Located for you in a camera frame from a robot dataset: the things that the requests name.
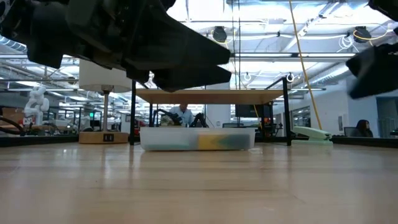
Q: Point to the clear plastic box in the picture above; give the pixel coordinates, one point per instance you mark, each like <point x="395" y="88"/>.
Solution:
<point x="168" y="135"/>

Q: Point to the person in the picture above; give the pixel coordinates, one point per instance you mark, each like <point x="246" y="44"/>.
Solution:
<point x="186" y="116"/>
<point x="362" y="129"/>

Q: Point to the wooden shelf with black frame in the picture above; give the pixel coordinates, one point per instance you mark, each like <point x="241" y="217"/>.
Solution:
<point x="211" y="96"/>

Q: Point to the black background robot arm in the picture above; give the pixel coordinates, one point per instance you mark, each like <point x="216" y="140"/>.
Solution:
<point x="199" y="119"/>
<point x="168" y="115"/>

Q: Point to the teal scissors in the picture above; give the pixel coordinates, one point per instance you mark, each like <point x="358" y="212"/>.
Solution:
<point x="237" y="141"/>

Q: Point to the yellow sticky note pad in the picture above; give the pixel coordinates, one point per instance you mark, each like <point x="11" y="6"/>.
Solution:
<point x="208" y="142"/>

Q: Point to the black monitor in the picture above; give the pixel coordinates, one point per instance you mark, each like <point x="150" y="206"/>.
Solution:
<point x="248" y="110"/>

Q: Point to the white shade table lamp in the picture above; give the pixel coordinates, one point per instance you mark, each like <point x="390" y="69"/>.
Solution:
<point x="99" y="77"/>

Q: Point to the mint green stapler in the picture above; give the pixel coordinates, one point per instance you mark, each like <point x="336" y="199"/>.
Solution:
<point x="311" y="132"/>

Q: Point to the brown cardboard box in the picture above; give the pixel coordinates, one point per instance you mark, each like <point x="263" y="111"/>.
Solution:
<point x="12" y="115"/>

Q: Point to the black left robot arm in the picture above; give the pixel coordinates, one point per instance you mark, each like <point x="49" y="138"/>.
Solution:
<point x="12" y="15"/>

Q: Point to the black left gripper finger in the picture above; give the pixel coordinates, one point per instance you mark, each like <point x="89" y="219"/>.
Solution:
<point x="174" y="49"/>
<point x="186" y="79"/>

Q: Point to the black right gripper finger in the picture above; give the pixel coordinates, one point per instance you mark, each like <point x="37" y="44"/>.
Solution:
<point x="388" y="6"/>
<point x="376" y="71"/>

